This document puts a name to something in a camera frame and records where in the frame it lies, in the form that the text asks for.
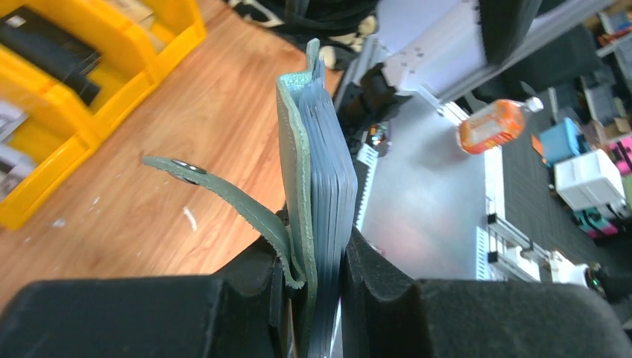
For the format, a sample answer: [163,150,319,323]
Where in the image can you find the green leather card holder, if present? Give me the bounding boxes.
[142,39,336,357]

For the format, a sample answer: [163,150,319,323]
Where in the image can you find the left yellow plastic bin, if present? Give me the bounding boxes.
[1,48,101,229]

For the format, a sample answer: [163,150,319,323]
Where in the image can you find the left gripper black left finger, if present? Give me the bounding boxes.
[1,239,285,357]

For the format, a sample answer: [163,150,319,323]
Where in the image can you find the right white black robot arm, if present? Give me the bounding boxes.
[338,1,541,136]

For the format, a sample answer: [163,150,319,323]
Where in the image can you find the middle yellow plastic bin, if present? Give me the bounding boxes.
[1,1,160,140]

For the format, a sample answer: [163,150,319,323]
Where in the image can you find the orange drink bottle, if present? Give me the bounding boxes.
[456,97,544,155]

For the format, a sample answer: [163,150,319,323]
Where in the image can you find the aluminium frame rail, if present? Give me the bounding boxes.
[353,34,559,285]

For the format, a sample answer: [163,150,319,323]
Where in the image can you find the colourful suitcases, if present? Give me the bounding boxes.
[538,118,631,240]

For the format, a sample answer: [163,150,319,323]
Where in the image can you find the right yellow plastic bin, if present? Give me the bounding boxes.
[95,1,206,81]

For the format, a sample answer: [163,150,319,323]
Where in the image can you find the silver VIP cards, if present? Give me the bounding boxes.
[1,100,36,201]

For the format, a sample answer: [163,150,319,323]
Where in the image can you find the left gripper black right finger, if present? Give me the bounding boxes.
[341,230,631,357]

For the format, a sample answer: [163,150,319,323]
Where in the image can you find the yellow plastic bin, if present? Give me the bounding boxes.
[1,1,160,140]
[1,48,101,229]
[95,1,206,81]

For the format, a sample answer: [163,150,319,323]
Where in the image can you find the background storage shelf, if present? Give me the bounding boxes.
[548,1,631,141]

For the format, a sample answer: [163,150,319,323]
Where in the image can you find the black cards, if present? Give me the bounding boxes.
[1,5,101,106]

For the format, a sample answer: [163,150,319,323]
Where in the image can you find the black floral blanket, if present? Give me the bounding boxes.
[226,1,379,71]

